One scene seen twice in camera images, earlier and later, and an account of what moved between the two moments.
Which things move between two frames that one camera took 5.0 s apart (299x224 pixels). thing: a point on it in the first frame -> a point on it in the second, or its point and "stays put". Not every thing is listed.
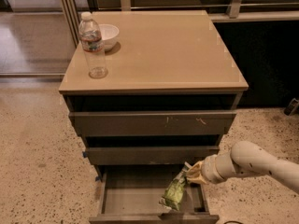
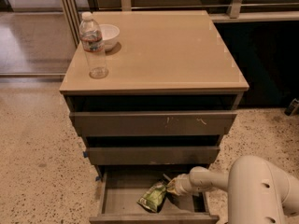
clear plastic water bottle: (92, 42) stays put
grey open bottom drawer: (131, 194) stays put
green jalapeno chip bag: (175, 189) -> (153, 197)
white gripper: (209, 170) -> (181, 185)
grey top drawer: (152, 123) stays put
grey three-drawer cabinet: (170, 95) stays put
